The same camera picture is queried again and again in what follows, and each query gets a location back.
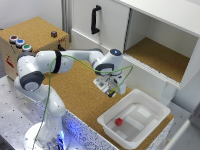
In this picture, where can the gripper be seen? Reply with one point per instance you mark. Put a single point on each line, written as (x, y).
(104, 83)

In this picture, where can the yellow block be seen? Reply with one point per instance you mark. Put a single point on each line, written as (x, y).
(112, 92)

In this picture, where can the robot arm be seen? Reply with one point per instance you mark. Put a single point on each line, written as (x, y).
(45, 61)

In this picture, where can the white plastic box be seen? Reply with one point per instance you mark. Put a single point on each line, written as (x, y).
(156, 110)

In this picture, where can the wooden drawer box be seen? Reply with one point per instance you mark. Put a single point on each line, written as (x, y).
(36, 28)

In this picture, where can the pink block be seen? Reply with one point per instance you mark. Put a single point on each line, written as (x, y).
(118, 121)

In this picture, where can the white sliding door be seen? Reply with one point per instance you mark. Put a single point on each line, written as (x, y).
(111, 23)

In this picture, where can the purple block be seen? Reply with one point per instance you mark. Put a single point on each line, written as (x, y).
(53, 33)

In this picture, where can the green button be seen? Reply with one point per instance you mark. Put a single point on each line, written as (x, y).
(26, 47)

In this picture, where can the white cabinet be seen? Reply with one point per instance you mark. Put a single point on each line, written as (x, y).
(166, 15)

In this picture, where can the blue button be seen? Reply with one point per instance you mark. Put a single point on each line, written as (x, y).
(20, 42)

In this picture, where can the red button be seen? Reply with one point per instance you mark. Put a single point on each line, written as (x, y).
(13, 38)

